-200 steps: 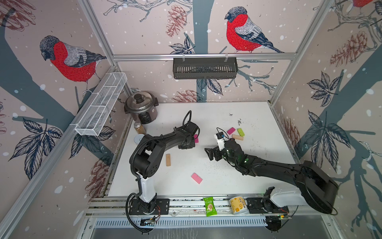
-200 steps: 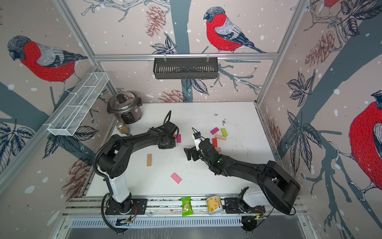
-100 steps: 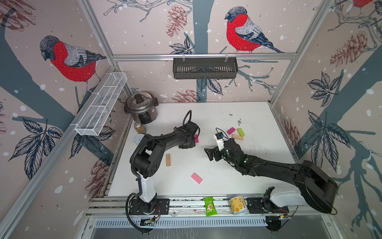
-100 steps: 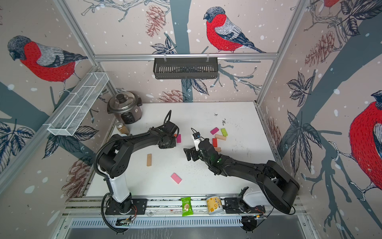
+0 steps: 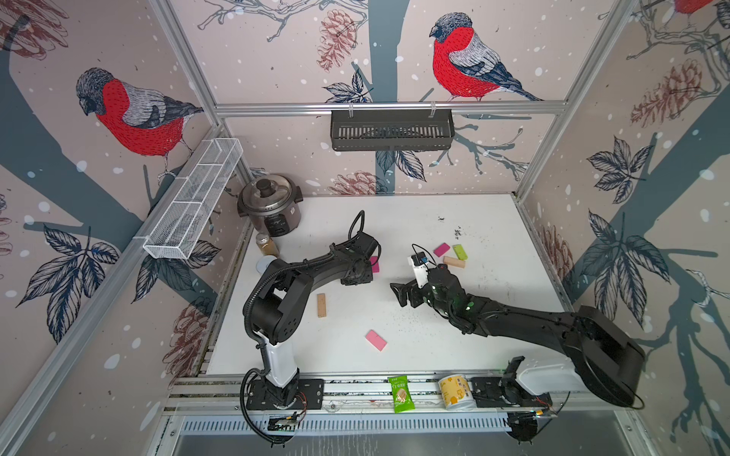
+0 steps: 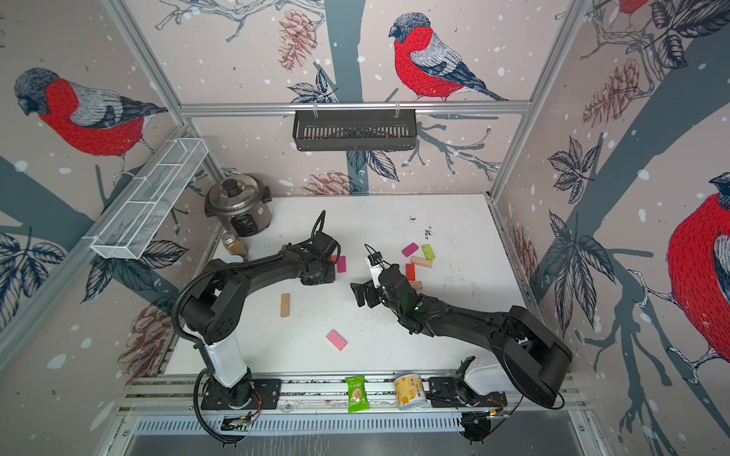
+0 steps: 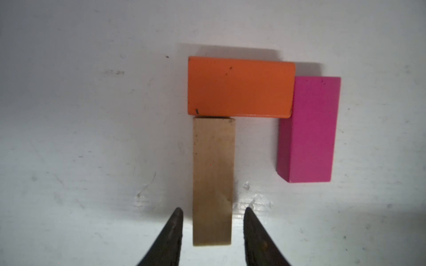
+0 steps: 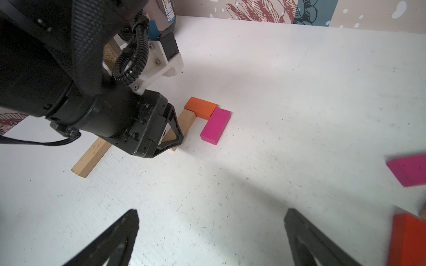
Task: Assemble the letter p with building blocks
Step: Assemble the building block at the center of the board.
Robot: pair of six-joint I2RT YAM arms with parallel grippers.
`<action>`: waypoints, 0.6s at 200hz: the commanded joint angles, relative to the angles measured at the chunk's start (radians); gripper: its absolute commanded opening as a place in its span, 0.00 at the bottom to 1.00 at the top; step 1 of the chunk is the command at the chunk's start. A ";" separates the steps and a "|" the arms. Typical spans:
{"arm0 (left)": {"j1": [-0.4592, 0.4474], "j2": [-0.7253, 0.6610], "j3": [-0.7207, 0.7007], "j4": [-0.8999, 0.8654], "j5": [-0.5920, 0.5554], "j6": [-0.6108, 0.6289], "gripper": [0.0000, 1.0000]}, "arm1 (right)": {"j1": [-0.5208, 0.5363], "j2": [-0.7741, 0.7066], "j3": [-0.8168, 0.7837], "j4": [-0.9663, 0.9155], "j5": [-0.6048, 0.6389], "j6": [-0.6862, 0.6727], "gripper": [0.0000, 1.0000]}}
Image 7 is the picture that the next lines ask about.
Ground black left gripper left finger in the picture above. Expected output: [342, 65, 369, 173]
[137, 207, 184, 266]

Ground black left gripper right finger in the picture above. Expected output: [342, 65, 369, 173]
[244, 207, 290, 266]

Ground magenta block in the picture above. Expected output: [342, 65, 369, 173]
[276, 76, 341, 183]

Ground long wooden block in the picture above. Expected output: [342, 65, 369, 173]
[193, 117, 236, 246]

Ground orange block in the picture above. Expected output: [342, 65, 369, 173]
[187, 57, 296, 119]

